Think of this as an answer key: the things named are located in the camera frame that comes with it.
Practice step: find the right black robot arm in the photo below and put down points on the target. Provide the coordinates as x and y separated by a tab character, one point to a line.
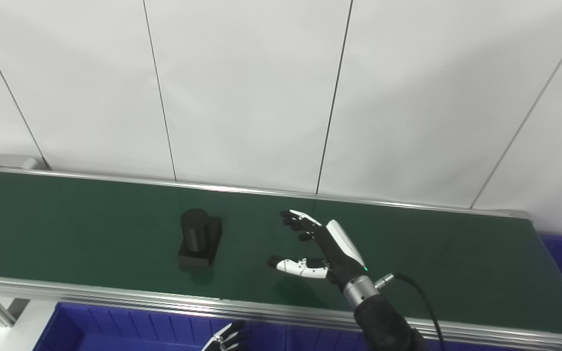
383	321

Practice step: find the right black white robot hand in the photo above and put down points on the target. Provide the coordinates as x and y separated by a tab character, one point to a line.
339	253

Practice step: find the green conveyor belt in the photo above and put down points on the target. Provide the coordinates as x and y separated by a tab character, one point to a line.
90	234
115	295

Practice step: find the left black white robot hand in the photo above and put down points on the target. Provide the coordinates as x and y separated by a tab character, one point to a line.
227	339

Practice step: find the grey conveyor end housing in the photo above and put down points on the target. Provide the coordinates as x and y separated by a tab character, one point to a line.
8	162

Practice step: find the black cylinder block part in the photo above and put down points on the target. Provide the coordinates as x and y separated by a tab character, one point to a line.
198	239

